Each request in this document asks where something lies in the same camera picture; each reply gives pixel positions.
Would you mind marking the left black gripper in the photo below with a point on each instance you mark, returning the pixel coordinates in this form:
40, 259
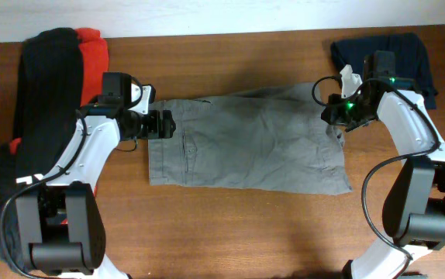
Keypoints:
154, 126

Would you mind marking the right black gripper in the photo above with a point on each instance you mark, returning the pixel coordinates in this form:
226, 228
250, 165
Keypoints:
335, 116

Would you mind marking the grey shorts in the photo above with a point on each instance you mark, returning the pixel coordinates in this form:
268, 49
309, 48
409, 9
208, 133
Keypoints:
270, 139

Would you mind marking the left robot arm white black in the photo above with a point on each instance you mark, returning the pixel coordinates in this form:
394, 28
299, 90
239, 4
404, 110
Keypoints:
53, 224

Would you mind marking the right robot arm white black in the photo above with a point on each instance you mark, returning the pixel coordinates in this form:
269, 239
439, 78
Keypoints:
413, 214

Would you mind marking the folded navy blue garment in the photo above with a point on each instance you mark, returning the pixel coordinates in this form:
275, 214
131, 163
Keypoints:
411, 58

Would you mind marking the red t-shirt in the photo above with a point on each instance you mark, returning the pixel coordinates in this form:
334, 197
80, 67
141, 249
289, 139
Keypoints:
95, 56

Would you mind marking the black t-shirt white lettering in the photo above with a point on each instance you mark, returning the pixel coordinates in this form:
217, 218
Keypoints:
50, 80

